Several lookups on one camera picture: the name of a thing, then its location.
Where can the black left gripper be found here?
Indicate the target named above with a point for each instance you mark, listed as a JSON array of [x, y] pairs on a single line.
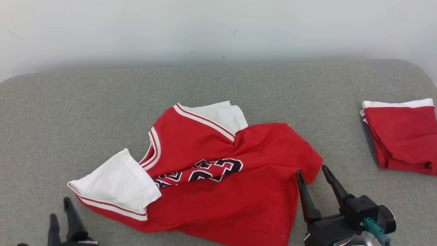
[[80, 243]]

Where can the red jersey with white sleeves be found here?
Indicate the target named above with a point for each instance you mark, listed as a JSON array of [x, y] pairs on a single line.
[[245, 191]]

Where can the red shorts with white stripes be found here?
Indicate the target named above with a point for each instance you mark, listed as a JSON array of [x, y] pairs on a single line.
[[406, 136]]

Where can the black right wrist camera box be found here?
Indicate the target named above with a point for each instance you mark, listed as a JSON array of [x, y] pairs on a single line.
[[363, 208]]

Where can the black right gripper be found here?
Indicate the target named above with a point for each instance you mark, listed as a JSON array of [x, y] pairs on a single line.
[[324, 230]]

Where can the grey fabric sofa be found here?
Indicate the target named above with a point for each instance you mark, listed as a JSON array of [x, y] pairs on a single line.
[[102, 102]]

